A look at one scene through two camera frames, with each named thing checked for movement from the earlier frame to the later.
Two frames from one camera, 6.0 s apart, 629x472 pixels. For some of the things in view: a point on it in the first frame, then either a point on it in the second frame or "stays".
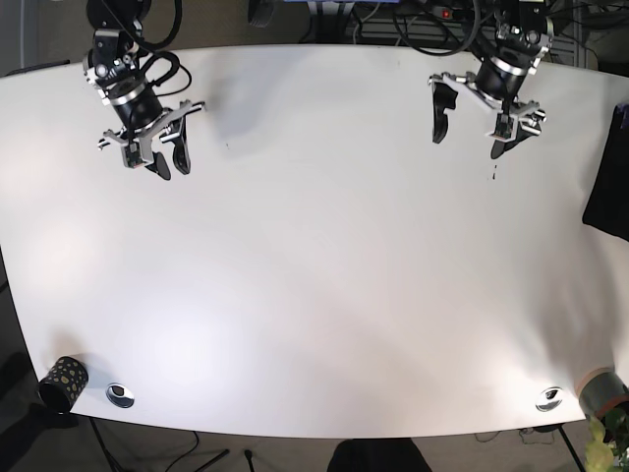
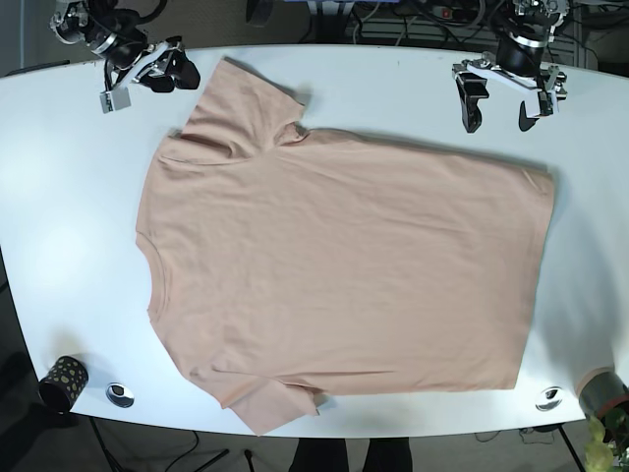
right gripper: x=523 y=35 to x=520 y=54
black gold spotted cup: x=63 y=383 stays
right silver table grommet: x=549 y=399 stays
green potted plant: x=607 y=447 stays
